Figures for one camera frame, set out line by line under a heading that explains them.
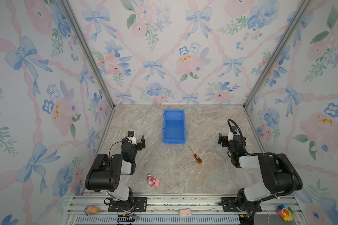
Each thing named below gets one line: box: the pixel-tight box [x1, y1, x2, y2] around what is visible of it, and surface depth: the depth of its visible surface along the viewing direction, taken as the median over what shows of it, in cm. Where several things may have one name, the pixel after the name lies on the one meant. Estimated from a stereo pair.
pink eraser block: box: [179, 209, 192, 216], surface depth 73 cm
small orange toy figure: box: [82, 204, 100, 217], surface depth 72 cm
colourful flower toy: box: [276, 203, 295, 222], surface depth 72 cm
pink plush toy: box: [146, 173, 161, 188], surface depth 81 cm
